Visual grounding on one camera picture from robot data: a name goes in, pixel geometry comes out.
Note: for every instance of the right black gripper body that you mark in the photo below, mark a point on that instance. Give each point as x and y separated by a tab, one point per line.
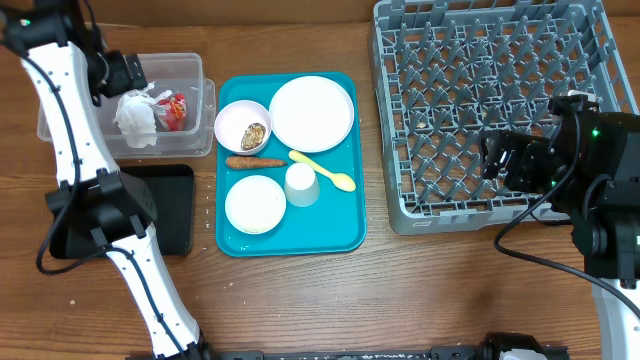
529	168

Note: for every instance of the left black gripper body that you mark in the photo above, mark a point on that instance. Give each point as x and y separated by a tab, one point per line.
111	77

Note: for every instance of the white tissue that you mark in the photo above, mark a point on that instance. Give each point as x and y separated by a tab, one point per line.
135	116

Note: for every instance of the red snack wrapper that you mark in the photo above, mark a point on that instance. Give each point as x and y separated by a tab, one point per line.
172	112

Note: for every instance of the small pink bowl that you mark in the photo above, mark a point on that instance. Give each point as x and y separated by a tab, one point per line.
232	121

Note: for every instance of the white rice bowl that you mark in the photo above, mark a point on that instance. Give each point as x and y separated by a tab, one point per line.
255	204

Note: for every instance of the white plastic cup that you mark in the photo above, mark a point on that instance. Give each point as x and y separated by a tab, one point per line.
301	185

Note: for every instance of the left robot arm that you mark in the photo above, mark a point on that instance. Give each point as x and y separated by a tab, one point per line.
63	51

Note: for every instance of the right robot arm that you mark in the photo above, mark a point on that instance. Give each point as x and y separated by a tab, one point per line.
588	170

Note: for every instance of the grey dishwasher rack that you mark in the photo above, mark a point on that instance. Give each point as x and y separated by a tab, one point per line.
445	72

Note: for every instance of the clear plastic bin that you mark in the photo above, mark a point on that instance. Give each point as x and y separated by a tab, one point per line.
189	135

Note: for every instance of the black plastic tray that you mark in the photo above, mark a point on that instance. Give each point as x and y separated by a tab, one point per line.
158	194

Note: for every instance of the orange carrot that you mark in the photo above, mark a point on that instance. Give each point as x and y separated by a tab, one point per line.
249	163

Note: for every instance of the brown food scraps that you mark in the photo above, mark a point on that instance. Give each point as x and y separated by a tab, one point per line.
253	136

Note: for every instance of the yellow plastic spoon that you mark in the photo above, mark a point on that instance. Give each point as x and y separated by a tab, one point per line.
341	181

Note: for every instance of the large pink plate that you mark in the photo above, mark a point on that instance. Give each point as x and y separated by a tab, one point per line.
311	114

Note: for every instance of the teal serving tray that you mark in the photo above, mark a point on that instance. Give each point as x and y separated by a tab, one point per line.
336	222

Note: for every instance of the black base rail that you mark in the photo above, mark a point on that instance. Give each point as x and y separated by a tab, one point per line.
495	346

